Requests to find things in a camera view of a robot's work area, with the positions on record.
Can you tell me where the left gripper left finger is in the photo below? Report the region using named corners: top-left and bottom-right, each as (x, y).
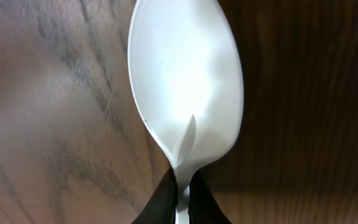
top-left (132, 168), bottom-right (178, 224)

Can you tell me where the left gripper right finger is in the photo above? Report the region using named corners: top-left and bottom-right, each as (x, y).
top-left (188, 172), bottom-right (231, 224)

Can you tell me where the white plastic spoon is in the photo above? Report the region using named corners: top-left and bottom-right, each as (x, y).
top-left (127, 0), bottom-right (244, 223)

